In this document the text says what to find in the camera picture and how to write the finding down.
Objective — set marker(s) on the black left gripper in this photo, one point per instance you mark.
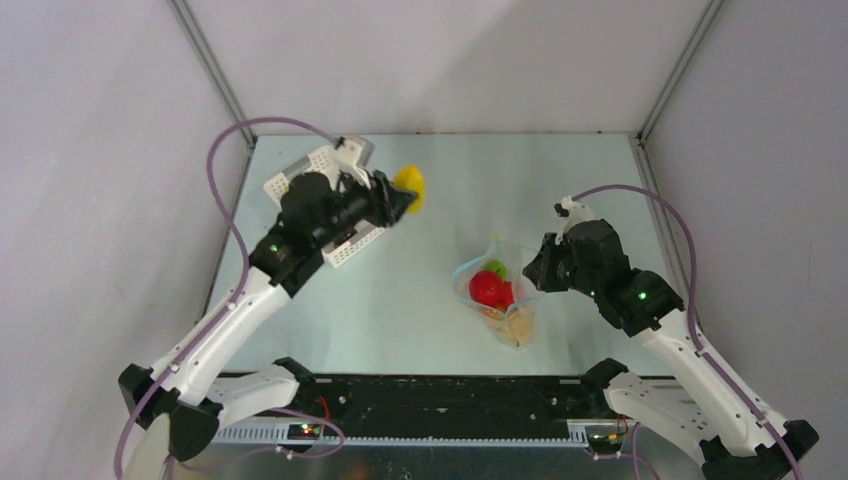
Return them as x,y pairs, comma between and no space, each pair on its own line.
387,203

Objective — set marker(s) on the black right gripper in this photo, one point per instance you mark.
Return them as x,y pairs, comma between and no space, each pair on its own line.
548,262

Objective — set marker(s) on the yellow green fruit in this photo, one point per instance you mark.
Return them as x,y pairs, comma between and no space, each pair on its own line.
411,179

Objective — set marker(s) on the clear zip bag blue zipper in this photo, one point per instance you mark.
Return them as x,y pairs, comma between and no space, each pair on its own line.
515,257

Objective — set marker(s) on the green star fruit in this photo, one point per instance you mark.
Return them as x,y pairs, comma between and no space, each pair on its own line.
497,267

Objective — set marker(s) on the red round fruit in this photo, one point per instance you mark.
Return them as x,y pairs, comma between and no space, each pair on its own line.
483,288

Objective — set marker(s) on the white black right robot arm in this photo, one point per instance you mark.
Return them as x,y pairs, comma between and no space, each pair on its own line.
727,429

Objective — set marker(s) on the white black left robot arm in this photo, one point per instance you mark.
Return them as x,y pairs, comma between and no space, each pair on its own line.
183,389

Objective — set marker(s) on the white perforated plastic basket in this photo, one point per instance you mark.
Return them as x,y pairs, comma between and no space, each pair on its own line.
321,160

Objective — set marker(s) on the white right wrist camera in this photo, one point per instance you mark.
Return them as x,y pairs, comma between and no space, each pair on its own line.
572,213

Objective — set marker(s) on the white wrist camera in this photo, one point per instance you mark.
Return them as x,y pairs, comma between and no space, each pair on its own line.
351,155
572,213

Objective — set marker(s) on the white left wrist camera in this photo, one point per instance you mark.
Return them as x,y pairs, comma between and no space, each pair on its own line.
351,155

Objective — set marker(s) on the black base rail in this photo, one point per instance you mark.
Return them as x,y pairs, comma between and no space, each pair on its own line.
446,407

